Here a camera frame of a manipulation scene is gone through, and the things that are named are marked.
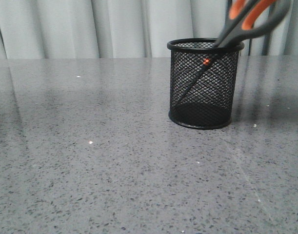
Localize grey pleated curtain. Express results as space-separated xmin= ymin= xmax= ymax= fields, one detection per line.
xmin=0 ymin=0 xmax=298 ymax=60

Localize grey orange handled scissors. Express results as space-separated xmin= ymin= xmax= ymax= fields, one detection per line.
xmin=179 ymin=0 xmax=292 ymax=102

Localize black mesh pen bucket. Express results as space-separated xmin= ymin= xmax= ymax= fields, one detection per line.
xmin=167 ymin=38 xmax=244 ymax=130

